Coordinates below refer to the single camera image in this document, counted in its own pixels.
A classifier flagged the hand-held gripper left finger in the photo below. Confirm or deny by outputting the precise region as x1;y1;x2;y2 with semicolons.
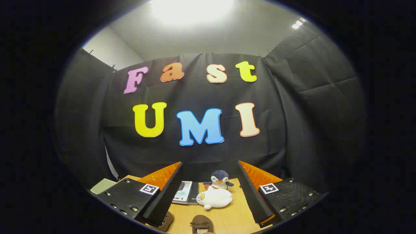
97;162;183;227

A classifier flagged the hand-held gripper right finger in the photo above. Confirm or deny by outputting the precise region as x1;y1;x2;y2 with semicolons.
237;160;323;228

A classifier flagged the brown fuzzy shoe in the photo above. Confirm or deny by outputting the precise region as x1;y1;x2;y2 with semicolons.
153;211;174;232
190;214;215;234

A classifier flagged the green fabric storage box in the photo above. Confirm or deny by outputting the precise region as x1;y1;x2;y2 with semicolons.
90;178;117;195

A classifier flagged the book with sky cover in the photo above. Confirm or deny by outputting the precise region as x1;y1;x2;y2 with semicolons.
172;181;193;204

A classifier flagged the black notebook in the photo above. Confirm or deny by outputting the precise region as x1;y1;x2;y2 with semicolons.
188;182;199;205

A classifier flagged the white seal plush toy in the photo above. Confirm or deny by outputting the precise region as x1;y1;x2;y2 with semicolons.
196;188;233;210

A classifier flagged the penguin plush toy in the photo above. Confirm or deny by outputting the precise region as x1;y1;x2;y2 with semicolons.
203;170;234;190

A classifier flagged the large ceiling light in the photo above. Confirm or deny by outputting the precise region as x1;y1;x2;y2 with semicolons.
149;0;234;26

